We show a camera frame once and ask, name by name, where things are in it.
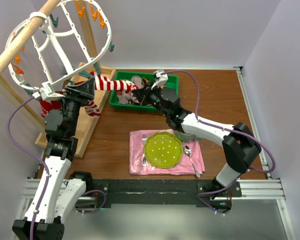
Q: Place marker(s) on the pink cloth napkin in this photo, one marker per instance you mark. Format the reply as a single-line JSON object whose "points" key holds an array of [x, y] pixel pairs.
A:
{"points": [[184, 167]]}

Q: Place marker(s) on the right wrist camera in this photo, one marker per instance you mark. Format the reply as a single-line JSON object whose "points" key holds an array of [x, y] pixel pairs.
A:
{"points": [[160, 78]]}

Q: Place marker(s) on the brown white striped sock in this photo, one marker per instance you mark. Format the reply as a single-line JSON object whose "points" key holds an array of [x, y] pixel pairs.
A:
{"points": [[127, 99], [140, 82]]}

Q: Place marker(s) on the red white striped sock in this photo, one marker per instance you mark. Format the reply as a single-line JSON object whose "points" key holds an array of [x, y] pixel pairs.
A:
{"points": [[102, 83], [92, 109]]}

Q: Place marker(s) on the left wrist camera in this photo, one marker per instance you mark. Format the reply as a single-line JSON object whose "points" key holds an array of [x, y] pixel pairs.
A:
{"points": [[47, 93]]}

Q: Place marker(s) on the silver spoon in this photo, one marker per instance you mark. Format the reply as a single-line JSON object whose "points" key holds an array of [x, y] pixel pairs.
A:
{"points": [[188, 153]]}

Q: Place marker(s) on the wooden hanger stand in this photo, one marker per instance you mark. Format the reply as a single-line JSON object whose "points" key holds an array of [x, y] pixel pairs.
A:
{"points": [[12, 51]]}

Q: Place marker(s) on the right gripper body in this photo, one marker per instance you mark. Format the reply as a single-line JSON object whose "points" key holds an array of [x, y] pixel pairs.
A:
{"points": [[154, 98]]}

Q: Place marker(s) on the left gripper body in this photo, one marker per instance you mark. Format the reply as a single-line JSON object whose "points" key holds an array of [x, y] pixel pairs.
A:
{"points": [[72, 106]]}

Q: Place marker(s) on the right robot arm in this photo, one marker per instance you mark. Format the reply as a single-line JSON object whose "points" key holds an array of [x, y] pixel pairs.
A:
{"points": [[239, 145]]}

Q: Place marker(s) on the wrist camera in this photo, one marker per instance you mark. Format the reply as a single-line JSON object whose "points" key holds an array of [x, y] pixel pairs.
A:
{"points": [[160, 78], [47, 93]]}

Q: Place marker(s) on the white round sock hanger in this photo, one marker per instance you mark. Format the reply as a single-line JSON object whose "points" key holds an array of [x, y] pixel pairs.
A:
{"points": [[52, 38]]}

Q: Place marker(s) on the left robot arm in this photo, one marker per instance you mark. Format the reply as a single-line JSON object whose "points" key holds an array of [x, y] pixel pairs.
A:
{"points": [[46, 216]]}

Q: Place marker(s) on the green scalloped plate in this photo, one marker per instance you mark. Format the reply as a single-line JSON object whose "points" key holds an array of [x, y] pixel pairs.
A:
{"points": [[163, 150]]}

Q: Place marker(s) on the silver fork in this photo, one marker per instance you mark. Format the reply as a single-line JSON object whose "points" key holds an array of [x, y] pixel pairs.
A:
{"points": [[143, 140]]}

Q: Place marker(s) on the red patterned sock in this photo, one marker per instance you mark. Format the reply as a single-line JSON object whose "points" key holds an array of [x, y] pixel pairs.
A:
{"points": [[47, 106]]}

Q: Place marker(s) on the teal ceramic mug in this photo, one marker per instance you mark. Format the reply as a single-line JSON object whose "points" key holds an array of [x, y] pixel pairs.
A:
{"points": [[185, 137]]}

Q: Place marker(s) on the green plastic tray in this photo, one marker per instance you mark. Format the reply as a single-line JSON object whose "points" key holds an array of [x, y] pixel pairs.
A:
{"points": [[172, 82]]}

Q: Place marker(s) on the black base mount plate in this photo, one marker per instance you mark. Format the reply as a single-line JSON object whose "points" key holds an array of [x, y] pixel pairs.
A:
{"points": [[107, 192]]}

